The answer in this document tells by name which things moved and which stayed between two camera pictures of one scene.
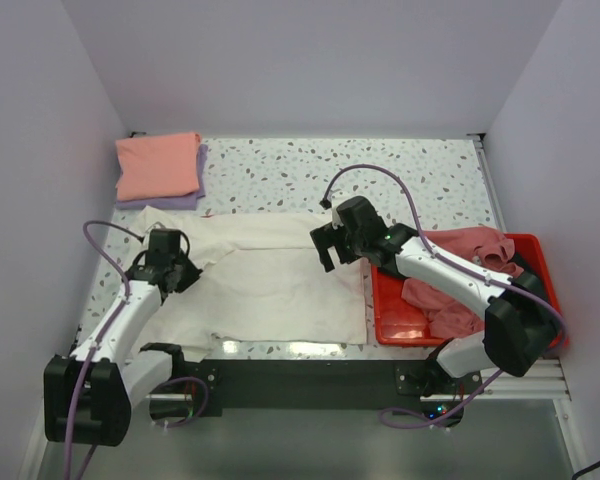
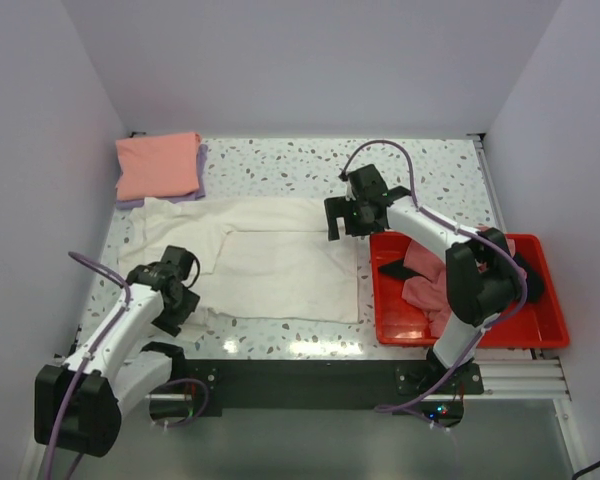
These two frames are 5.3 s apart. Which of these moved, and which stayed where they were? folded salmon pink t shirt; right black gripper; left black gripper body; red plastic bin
Moved: left black gripper body; right black gripper
Stayed: folded salmon pink t shirt; red plastic bin
